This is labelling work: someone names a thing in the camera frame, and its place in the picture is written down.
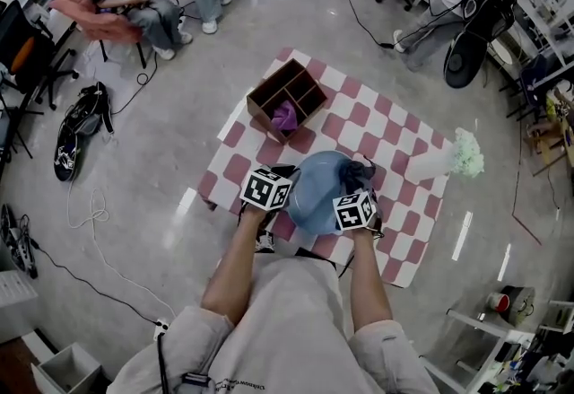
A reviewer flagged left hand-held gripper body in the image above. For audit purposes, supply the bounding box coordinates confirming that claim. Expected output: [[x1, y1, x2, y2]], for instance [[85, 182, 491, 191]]
[[239, 163, 302, 213]]

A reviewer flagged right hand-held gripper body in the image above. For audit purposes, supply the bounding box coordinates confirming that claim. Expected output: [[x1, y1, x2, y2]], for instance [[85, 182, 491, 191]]
[[332, 188, 385, 241]]

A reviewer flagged dark grey cloth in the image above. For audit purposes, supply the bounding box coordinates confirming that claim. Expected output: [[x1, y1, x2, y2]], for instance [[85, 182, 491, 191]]
[[338, 156, 377, 196]]

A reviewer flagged blue round bowl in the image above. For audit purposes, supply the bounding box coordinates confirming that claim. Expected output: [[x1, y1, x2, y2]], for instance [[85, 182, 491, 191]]
[[285, 150, 378, 236]]

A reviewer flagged person's right forearm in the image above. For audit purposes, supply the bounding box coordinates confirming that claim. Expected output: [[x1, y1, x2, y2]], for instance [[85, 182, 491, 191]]
[[347, 230, 395, 335]]

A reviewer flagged person's left forearm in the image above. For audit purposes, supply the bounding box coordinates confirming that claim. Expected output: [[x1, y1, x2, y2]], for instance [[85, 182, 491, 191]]
[[200, 208, 282, 326]]

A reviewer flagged purple cloth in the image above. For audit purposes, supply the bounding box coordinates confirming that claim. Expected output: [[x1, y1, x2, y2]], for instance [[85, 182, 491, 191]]
[[270, 100, 300, 132]]

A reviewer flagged person's left shoe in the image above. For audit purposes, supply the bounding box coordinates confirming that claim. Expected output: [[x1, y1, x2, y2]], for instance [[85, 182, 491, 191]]
[[255, 230, 275, 254]]

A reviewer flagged person's shoe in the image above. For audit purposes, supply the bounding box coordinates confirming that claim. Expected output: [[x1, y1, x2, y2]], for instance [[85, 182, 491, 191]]
[[255, 230, 275, 254], [293, 247, 337, 267]]

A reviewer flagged person's right shoe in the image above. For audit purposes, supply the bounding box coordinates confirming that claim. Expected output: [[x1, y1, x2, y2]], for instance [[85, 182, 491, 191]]
[[293, 247, 337, 267]]

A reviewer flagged wooden compartment box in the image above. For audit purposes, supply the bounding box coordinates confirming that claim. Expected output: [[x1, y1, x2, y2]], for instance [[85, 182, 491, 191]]
[[245, 58, 328, 145]]

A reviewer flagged white vase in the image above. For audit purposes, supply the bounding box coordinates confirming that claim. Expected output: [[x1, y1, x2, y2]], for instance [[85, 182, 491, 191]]
[[404, 148, 458, 181]]

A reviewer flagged pink checkered tablecloth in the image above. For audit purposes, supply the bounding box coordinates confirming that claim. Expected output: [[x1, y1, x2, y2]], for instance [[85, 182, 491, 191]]
[[196, 47, 453, 289]]

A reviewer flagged person's light grey shirt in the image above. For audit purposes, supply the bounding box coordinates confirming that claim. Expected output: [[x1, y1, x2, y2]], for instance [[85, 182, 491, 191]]
[[107, 255, 440, 394]]

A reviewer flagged red and white cup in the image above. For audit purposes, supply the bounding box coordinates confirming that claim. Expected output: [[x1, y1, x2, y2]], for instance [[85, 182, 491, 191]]
[[487, 292, 512, 312]]

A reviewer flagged white power strip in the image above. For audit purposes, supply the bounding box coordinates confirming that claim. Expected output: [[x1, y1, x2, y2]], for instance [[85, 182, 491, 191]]
[[152, 316, 170, 342]]

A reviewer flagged white metal rack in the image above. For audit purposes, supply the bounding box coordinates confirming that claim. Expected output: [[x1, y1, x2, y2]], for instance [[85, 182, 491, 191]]
[[419, 309, 574, 394]]

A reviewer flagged grey bag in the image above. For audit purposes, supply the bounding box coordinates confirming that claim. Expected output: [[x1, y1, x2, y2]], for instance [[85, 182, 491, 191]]
[[500, 285, 537, 325]]

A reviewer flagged wooden stool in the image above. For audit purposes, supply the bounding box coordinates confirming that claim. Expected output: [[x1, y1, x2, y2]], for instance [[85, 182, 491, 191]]
[[524, 113, 574, 178]]

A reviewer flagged white round stool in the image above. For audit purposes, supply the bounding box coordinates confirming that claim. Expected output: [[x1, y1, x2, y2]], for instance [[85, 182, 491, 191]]
[[486, 39, 524, 79]]

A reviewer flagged dark blue chair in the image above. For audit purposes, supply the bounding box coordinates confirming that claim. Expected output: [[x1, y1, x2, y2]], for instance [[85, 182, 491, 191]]
[[506, 53, 561, 122]]

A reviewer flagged pink armchair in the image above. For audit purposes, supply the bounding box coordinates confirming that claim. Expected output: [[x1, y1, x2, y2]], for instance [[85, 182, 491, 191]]
[[48, 0, 162, 70]]

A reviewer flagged black gear bundle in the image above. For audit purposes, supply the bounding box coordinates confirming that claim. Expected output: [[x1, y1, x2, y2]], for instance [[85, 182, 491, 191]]
[[0, 202, 40, 280]]

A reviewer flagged white open storage box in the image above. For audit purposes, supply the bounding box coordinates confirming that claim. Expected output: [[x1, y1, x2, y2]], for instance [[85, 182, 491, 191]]
[[30, 341, 103, 394]]

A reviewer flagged orange seat cushion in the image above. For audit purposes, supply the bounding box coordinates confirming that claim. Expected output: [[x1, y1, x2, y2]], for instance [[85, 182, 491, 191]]
[[9, 36, 36, 74]]

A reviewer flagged white shelf unit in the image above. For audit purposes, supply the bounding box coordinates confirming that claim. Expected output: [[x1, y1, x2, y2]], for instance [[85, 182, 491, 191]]
[[515, 0, 574, 83]]

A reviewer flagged black mesh office chair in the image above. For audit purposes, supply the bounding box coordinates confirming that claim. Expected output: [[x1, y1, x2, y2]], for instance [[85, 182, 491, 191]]
[[0, 0, 81, 111]]

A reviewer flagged black cable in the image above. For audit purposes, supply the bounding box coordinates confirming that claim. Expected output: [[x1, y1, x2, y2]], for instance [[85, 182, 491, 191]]
[[110, 46, 159, 116], [321, 0, 407, 50], [26, 239, 170, 330]]

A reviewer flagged thin red cable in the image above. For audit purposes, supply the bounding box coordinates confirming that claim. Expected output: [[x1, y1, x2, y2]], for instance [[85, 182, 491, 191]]
[[510, 122, 544, 245]]

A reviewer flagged white cable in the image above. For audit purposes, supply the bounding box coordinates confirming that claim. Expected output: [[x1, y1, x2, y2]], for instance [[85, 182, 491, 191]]
[[65, 179, 178, 321]]

